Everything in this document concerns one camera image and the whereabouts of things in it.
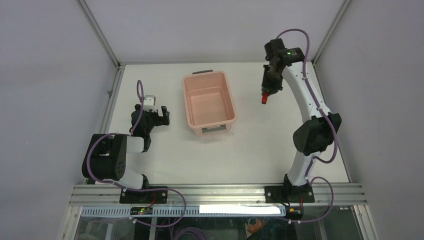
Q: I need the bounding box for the pink plastic bin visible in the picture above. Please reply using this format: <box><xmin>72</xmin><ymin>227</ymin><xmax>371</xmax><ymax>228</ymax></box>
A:
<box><xmin>182</xmin><ymin>69</ymin><xmax>238</xmax><ymax>137</ymax></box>

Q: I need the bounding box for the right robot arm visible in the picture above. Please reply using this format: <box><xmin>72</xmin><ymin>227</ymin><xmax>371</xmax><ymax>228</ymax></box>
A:
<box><xmin>261</xmin><ymin>38</ymin><xmax>342</xmax><ymax>203</ymax></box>

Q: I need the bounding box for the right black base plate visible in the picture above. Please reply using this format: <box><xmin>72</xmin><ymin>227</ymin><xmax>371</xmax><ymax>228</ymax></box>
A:
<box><xmin>264</xmin><ymin>184</ymin><xmax>315</xmax><ymax>204</ymax></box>

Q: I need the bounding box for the aluminium frame rail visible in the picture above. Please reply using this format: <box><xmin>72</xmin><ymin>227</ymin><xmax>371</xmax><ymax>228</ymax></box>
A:
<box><xmin>69</xmin><ymin>183</ymin><xmax>368</xmax><ymax>207</ymax></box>

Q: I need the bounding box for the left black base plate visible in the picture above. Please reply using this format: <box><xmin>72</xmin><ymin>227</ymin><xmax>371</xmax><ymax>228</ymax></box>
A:
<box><xmin>119</xmin><ymin>186</ymin><xmax>168</xmax><ymax>205</ymax></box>

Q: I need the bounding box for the white slotted cable duct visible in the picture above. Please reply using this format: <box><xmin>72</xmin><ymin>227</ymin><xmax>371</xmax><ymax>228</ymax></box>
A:
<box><xmin>81</xmin><ymin>205</ymin><xmax>286</xmax><ymax>218</ymax></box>

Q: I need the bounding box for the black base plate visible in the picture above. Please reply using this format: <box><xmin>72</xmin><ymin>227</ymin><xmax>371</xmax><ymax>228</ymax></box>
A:
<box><xmin>119</xmin><ymin>186</ymin><xmax>168</xmax><ymax>205</ymax></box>
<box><xmin>264</xmin><ymin>184</ymin><xmax>315</xmax><ymax>204</ymax></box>

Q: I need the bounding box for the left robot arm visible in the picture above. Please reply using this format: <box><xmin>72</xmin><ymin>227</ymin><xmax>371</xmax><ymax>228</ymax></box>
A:
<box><xmin>81</xmin><ymin>104</ymin><xmax>170</xmax><ymax>203</ymax></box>

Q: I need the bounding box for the coiled purple cable below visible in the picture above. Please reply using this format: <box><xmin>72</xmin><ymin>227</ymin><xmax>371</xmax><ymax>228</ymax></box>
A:
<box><xmin>172</xmin><ymin>226</ymin><xmax>208</xmax><ymax>240</ymax></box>

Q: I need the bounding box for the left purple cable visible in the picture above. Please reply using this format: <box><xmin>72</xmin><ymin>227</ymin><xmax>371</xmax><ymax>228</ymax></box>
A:
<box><xmin>86</xmin><ymin>79</ymin><xmax>187</xmax><ymax>229</ymax></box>

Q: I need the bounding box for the red handled screwdriver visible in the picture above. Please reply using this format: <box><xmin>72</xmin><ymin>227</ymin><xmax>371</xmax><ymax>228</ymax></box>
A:
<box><xmin>261</xmin><ymin>92</ymin><xmax>269</xmax><ymax>105</ymax></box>

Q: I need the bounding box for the orange object below table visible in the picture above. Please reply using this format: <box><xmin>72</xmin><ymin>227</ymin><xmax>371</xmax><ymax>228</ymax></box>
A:
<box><xmin>246</xmin><ymin>217</ymin><xmax>268</xmax><ymax>234</ymax></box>

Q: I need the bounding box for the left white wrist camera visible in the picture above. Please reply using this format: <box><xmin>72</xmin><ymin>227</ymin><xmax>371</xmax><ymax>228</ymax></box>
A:
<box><xmin>143</xmin><ymin>95</ymin><xmax>157</xmax><ymax>112</ymax></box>

